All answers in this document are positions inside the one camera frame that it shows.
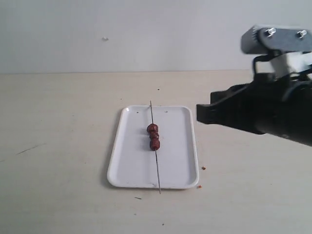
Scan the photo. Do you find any red ball bottom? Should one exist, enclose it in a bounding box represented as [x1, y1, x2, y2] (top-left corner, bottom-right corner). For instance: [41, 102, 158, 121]
[150, 138, 160, 151]

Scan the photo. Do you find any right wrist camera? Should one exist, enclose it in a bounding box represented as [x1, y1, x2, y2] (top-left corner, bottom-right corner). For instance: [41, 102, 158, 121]
[240, 25, 312, 78]

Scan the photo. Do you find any white rectangular plastic tray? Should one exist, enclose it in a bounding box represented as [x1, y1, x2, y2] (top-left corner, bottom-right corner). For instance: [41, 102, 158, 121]
[107, 105, 199, 190]

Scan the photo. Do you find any red ball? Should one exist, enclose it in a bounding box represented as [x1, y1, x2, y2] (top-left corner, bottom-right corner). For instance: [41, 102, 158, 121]
[146, 123, 158, 133]
[149, 132, 159, 139]
[150, 138, 160, 151]

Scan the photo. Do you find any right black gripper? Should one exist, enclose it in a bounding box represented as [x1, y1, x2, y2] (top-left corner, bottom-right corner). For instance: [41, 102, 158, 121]
[196, 73, 312, 146]

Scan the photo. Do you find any red ball top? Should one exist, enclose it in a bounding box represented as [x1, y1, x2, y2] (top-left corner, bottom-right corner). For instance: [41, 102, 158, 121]
[146, 123, 158, 133]

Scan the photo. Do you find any thin metal skewer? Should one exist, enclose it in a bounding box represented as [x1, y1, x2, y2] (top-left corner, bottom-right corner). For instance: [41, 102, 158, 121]
[150, 100, 161, 194]

